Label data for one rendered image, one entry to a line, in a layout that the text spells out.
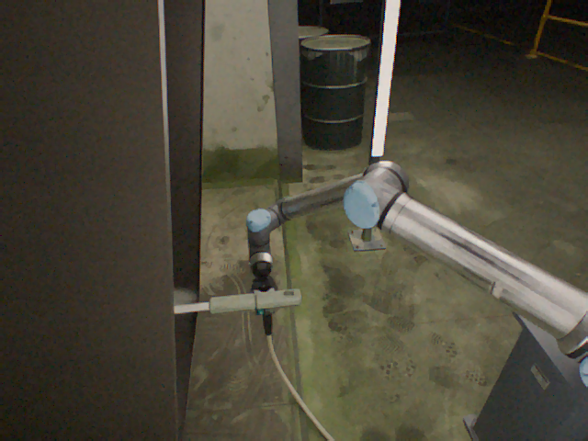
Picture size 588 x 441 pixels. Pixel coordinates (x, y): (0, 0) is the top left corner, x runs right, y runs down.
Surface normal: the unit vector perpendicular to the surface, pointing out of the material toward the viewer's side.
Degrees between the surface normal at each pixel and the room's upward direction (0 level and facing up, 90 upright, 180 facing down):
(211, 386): 0
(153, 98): 90
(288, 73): 90
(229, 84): 90
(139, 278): 90
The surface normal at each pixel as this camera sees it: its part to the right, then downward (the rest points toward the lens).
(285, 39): 0.07, 0.59
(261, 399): -0.05, -0.80
